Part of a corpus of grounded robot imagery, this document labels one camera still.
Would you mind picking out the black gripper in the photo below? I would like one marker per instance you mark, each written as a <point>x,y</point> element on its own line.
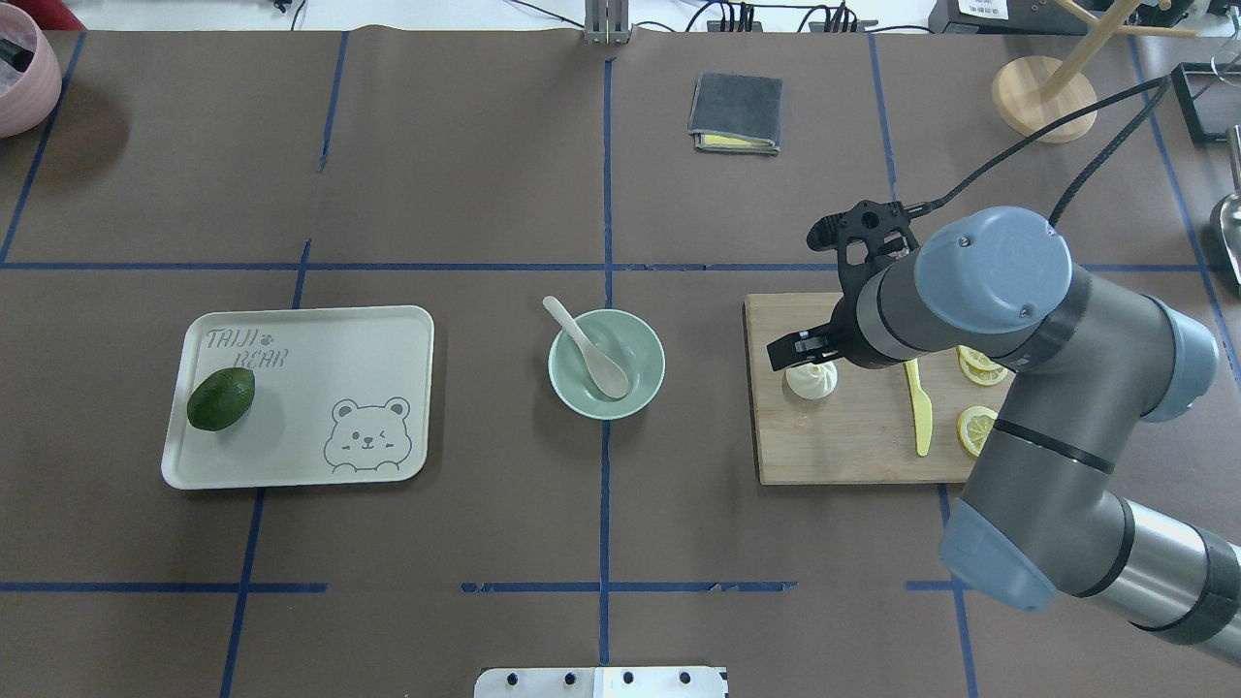
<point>845,333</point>

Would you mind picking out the white ceramic spoon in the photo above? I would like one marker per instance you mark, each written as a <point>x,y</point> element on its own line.
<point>605,373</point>

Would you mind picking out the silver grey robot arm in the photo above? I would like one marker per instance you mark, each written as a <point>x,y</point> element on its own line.
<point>1090,359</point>

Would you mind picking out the pink bowl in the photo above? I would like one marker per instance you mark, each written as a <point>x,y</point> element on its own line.
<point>30,75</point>

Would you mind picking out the wooden cutting board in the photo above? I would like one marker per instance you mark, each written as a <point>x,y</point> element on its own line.
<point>863,433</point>

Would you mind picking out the yellow plastic knife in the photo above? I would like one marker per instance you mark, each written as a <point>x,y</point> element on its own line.
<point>922,409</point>

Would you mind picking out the lemon slice upper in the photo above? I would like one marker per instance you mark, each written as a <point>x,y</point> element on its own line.
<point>976,361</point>

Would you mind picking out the lemon slice lower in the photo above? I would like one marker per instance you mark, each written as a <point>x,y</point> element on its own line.
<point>973,428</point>

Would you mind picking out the lemon slice under stack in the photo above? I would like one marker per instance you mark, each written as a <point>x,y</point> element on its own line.
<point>984,377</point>

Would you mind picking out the grey folded cloth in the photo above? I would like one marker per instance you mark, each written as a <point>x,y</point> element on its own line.
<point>736,114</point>

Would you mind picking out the wooden mug tree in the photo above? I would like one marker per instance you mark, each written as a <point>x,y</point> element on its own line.
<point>1039,95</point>

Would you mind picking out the white bear tray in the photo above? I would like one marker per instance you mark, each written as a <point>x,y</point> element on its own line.
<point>342,396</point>

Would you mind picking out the metal scoop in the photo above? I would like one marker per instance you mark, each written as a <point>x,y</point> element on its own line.
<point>1223,236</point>

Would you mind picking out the black glass rack tray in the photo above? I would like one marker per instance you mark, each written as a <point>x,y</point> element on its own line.
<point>1210,106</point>

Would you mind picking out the green avocado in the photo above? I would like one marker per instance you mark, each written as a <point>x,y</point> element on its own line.
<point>222,399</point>

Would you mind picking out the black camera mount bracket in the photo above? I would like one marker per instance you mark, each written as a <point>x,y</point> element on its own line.
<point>868,238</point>

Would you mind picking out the aluminium frame post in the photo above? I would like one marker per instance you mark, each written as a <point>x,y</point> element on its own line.
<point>607,22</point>

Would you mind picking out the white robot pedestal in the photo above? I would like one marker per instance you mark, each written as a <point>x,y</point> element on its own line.
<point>604,681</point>

